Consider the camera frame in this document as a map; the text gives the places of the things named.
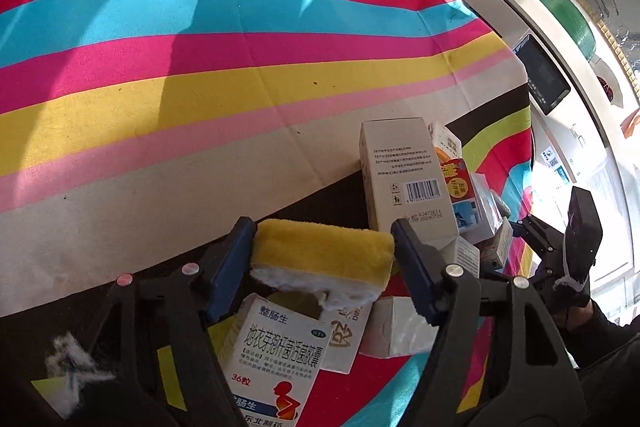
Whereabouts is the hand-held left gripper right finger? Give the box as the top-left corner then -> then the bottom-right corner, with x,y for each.
392,218 -> 589,427

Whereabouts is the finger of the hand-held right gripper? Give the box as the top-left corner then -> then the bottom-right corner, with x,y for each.
509,213 -> 562,259

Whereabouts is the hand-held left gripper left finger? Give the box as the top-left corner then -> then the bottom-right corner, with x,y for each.
114,216 -> 259,427

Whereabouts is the yellow white sponge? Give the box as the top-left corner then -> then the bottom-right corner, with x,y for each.
249,218 -> 397,312

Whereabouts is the person's right forearm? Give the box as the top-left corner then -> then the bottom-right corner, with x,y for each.
550,298 -> 640,375

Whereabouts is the small white carton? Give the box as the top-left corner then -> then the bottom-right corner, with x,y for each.
439,236 -> 482,282

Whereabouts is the plain white box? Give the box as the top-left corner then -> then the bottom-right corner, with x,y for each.
359,296 -> 442,359

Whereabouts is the red orange medicine box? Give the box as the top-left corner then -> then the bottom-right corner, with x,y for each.
451,173 -> 494,244

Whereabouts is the red yellow box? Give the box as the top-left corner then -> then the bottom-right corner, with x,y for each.
435,156 -> 477,228

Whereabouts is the white box grey print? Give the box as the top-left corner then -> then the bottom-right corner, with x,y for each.
319,296 -> 374,376

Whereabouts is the white blue medicine box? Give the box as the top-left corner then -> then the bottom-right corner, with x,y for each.
216,293 -> 329,427

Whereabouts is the white box grey text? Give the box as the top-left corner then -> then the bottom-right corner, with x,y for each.
359,117 -> 461,250

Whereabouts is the orange white box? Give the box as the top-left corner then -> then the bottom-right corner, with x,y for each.
428,121 -> 464,168

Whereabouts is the white cotton fluff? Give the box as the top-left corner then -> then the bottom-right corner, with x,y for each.
44,331 -> 117,420

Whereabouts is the striped colourful tablecloth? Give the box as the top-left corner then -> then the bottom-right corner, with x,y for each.
0,0 -> 540,427

